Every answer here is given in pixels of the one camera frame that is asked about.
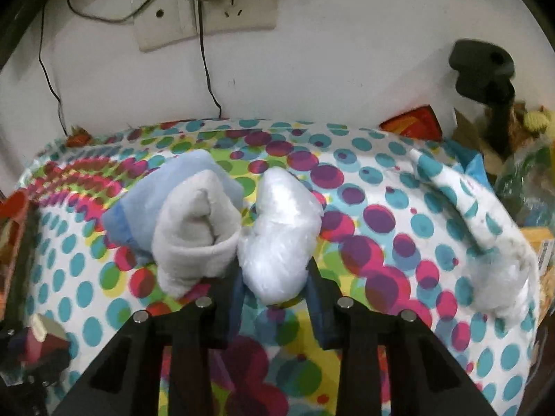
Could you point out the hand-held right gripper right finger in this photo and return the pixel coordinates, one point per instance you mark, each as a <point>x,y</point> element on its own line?
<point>321,316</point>

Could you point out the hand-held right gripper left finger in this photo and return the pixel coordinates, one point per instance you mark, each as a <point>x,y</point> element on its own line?
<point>236,307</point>

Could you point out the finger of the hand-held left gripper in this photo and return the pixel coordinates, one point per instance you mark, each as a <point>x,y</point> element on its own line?
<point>47,370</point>

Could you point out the clear plastic bag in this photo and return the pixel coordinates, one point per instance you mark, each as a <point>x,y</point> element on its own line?
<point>498,281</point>
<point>277,234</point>

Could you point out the round red tray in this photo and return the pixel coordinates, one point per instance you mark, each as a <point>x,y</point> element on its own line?
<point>13,208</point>

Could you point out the polka dot tablecloth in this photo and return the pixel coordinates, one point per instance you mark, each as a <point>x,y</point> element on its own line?
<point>390,208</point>

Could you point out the light blue sock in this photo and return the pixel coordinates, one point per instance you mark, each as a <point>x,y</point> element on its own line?
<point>138,208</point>

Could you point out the red snack packet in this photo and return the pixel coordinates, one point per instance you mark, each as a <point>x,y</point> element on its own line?
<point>412,123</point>

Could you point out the small yellow box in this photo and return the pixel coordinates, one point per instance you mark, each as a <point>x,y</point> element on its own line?
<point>542,242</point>

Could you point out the red candy wrapper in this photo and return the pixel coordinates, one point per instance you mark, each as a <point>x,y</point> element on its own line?
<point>78,137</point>

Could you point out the brown cardboard box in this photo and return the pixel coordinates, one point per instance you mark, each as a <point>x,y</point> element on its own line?
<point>464,132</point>

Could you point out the yellow plush toy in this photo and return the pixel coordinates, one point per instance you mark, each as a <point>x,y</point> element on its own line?
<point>540,120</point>

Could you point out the black clamp stand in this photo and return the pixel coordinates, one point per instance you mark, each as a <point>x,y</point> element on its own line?
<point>481,69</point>

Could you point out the beige wall socket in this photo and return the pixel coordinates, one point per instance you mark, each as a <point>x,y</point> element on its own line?
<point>236,11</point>

